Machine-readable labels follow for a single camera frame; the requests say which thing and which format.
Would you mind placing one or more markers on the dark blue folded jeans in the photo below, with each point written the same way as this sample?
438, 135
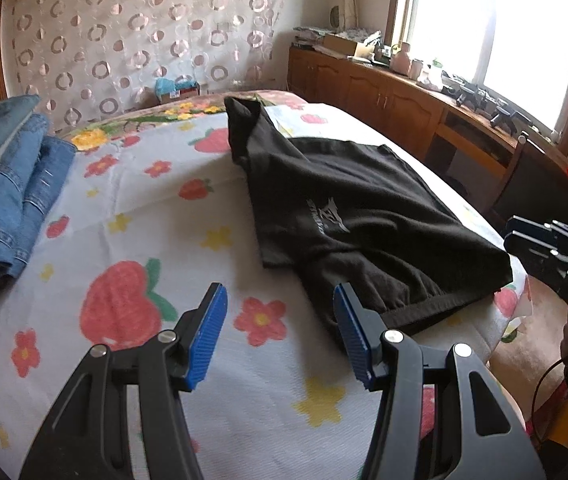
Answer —
18, 200

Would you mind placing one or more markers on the black pants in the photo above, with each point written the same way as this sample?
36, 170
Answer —
364, 210

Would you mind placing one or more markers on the strawberry print bed sheet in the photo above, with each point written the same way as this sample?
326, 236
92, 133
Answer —
163, 220

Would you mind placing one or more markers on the circle pattern sheer curtain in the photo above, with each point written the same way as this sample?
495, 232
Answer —
138, 35

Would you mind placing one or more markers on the window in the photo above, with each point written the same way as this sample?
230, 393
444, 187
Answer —
514, 35

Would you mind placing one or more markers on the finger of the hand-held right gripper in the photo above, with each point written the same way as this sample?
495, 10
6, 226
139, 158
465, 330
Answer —
539, 227
529, 255

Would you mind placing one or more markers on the wooden chair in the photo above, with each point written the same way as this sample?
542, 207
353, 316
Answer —
539, 185

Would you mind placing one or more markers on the white cup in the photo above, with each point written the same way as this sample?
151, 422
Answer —
416, 67

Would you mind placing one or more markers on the black device on cabinet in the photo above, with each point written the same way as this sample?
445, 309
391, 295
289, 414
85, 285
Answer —
470, 95
508, 116

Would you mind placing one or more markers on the patterned folded cloth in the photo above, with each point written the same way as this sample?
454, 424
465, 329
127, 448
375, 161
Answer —
314, 35

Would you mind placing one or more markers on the yellow floral blanket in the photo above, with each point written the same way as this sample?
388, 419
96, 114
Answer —
183, 110

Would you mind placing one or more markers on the open cardboard box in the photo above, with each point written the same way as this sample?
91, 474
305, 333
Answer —
346, 45

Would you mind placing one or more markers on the dark oval object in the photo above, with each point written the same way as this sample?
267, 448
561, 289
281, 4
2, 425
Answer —
336, 16

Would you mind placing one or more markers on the beige pink blanket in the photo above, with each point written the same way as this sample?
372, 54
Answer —
539, 320

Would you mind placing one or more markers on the cardboard box with blue cloth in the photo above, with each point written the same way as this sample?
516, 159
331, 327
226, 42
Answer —
176, 90

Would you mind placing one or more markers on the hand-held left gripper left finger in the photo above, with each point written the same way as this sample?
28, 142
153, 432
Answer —
208, 335

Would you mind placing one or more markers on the wooden cabinet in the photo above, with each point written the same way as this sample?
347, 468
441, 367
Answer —
364, 90

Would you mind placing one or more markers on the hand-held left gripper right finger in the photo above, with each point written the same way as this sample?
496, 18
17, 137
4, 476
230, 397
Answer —
351, 332

